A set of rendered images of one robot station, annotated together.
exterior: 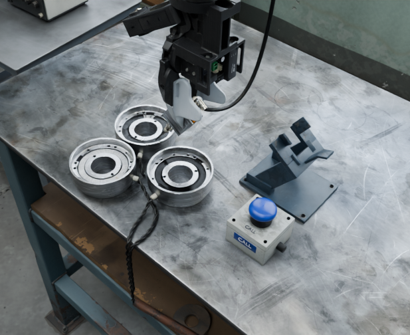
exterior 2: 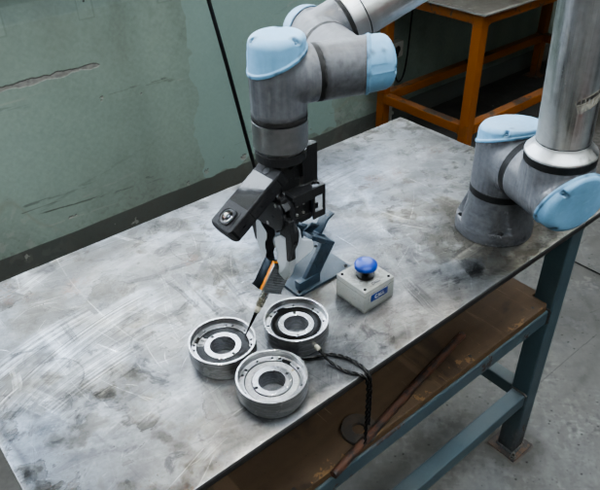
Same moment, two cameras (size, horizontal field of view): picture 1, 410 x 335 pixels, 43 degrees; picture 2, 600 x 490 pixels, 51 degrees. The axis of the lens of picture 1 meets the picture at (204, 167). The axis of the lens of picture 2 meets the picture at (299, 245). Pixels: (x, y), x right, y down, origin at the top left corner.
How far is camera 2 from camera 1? 88 cm
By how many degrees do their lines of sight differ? 58
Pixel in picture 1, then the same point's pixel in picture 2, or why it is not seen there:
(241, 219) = (364, 285)
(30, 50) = not seen: outside the picture
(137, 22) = (249, 217)
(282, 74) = (151, 251)
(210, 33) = (309, 167)
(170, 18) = (282, 182)
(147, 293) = (321, 466)
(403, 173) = not seen: hidden behind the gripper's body
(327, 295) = (418, 268)
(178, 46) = (298, 196)
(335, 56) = not seen: outside the picture
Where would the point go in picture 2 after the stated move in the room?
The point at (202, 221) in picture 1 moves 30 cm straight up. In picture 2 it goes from (341, 326) to (345, 165)
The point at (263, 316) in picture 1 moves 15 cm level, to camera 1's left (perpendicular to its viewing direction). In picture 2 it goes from (438, 301) to (437, 365)
